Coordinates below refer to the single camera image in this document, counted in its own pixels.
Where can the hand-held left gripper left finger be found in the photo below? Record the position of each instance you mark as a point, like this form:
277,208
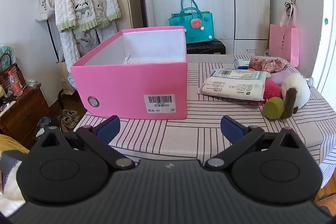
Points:
109,130

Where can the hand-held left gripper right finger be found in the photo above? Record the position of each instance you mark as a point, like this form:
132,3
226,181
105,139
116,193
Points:
231,130

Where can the large white packet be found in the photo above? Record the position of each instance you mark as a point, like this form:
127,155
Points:
231,85

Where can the green makeup sponge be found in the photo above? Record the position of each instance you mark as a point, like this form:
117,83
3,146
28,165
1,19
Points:
273,108

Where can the pink cardboard box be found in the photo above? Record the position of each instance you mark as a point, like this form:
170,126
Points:
118,82

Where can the pink fluffy pompom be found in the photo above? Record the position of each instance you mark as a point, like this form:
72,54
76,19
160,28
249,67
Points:
271,90

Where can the blue wet wipes pack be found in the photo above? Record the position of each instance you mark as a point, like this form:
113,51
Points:
241,64

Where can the purple plush paw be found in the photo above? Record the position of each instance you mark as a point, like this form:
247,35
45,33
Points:
278,77

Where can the floral fabric scrunchie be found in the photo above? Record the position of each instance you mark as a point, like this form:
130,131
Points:
265,64

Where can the white plush cat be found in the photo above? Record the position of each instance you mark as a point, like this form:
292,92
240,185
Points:
296,88

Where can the beige shoe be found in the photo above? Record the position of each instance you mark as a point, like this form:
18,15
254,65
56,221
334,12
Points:
72,115
65,124

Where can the striped tablecloth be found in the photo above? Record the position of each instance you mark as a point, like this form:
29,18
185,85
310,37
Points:
183,134

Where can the brown paper bag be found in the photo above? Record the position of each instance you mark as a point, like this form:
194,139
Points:
63,77

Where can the black suitcase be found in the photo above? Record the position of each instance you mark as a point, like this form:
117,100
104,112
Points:
207,48

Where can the wooden cabinet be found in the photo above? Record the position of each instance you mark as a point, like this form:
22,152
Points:
23,113

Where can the yellow cloth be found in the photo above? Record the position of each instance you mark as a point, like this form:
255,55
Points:
10,142

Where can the plastic bottle orange label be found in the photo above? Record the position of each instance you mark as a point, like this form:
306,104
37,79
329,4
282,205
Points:
15,86

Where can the black clothes rack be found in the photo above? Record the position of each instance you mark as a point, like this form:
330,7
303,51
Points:
53,43

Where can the pink paper bag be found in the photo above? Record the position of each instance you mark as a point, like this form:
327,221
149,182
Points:
283,40

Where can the teal felt handbag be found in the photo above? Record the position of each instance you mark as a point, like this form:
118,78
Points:
191,29

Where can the woven basket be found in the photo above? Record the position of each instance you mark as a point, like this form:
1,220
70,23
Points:
8,77

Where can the green printed pack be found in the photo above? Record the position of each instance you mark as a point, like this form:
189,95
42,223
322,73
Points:
6,52

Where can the white door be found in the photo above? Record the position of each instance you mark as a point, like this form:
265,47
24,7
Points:
325,43

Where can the canvas tote bag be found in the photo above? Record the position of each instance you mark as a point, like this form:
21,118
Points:
44,6

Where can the blue round sticker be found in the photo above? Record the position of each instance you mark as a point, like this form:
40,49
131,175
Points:
326,22

